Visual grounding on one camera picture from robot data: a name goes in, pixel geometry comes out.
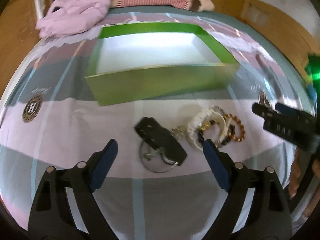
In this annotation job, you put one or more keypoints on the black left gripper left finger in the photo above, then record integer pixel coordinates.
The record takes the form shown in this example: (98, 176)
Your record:
(50, 215)

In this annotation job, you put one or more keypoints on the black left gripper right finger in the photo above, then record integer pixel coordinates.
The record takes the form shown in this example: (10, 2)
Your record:
(269, 215)

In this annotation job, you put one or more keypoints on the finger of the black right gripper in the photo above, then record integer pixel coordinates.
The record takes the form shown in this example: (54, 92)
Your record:
(260, 110)
(285, 110)

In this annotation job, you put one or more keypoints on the white wrist watch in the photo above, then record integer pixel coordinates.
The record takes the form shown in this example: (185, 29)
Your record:
(202, 121)

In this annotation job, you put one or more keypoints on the silver charm keychain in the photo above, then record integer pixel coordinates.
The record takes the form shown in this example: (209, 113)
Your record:
(178, 132)

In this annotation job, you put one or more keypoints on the black wrist watch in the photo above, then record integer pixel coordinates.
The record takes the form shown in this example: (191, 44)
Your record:
(161, 140)

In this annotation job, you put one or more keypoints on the person right hand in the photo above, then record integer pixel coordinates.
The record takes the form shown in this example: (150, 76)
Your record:
(294, 183)

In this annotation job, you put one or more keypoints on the patterned bed sheet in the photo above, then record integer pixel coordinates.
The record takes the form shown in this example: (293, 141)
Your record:
(51, 118)

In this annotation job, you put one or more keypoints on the clear glass bangle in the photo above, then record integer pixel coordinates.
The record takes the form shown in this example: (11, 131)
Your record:
(154, 161)

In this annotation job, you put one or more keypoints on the wooden wardrobe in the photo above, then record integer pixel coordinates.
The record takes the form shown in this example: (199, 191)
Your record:
(291, 25)

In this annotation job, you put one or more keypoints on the green cardboard box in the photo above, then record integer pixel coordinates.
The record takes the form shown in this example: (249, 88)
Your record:
(138, 61)

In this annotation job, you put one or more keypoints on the pink folded blanket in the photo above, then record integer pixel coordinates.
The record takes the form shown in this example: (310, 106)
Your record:
(69, 17)

